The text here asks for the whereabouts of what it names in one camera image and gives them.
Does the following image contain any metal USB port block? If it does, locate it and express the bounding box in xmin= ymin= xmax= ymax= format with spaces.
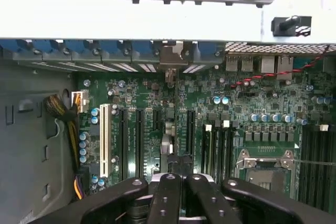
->
xmin=225 ymin=54 xmax=255 ymax=73

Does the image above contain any metal network port block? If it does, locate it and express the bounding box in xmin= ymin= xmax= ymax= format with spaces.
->
xmin=275 ymin=55 xmax=295 ymax=81

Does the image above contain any blue card retention latch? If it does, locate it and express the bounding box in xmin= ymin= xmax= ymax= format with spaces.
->
xmin=0 ymin=39 xmax=226 ymax=61

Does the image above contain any red black twisted wire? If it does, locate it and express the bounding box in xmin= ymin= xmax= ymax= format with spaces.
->
xmin=229 ymin=44 xmax=332 ymax=89

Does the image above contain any grey slot cover plate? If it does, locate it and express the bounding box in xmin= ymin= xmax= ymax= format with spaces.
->
xmin=101 ymin=50 xmax=140 ymax=73
xmin=183 ymin=50 xmax=224 ymax=74
xmin=71 ymin=50 xmax=124 ymax=72
xmin=131 ymin=50 xmax=161 ymax=74
xmin=41 ymin=50 xmax=110 ymax=72
xmin=12 ymin=50 xmax=81 ymax=72

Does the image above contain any black RAM slot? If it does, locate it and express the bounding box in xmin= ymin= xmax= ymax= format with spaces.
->
xmin=310 ymin=125 xmax=320 ymax=208
xmin=328 ymin=125 xmax=336 ymax=213
xmin=213 ymin=121 xmax=221 ymax=180
xmin=319 ymin=124 xmax=329 ymax=210
xmin=229 ymin=121 xmax=238 ymax=180
xmin=301 ymin=125 xmax=310 ymax=204
xmin=222 ymin=120 xmax=229 ymax=180

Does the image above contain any long black expansion slot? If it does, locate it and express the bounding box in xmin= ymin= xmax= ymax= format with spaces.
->
xmin=134 ymin=107 xmax=145 ymax=180
xmin=186 ymin=108 xmax=196 ymax=156
xmin=117 ymin=107 xmax=129 ymax=183

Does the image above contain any small metal port block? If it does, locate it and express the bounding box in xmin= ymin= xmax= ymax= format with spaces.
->
xmin=260 ymin=56 xmax=276 ymax=74

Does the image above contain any thin metal locking lever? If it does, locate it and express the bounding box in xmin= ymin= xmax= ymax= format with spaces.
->
xmin=293 ymin=159 xmax=336 ymax=167

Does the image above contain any white PCI expansion slot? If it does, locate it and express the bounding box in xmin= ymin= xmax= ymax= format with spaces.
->
xmin=99 ymin=103 xmax=111 ymax=178

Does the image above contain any purple yellow wire bundle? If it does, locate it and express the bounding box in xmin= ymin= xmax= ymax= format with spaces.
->
xmin=74 ymin=173 xmax=87 ymax=200

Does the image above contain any green motherboard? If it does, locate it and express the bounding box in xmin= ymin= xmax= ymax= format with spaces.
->
xmin=75 ymin=58 xmax=336 ymax=209

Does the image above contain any CPU socket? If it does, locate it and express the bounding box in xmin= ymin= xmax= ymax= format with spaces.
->
xmin=236 ymin=149 xmax=301 ymax=201

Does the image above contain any short black expansion slot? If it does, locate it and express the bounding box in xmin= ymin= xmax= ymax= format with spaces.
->
xmin=153 ymin=108 xmax=162 ymax=131

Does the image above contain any black open PC case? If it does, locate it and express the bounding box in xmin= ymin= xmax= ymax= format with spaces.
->
xmin=0 ymin=6 xmax=336 ymax=224

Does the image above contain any metal socket cover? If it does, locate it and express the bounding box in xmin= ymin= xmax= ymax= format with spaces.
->
xmin=243 ymin=155 xmax=295 ymax=169

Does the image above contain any yellow black wire bundle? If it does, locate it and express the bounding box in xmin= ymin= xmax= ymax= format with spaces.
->
xmin=43 ymin=93 xmax=82 ymax=175

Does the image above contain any white power connector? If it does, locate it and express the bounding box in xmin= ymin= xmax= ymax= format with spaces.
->
xmin=70 ymin=90 xmax=89 ymax=113

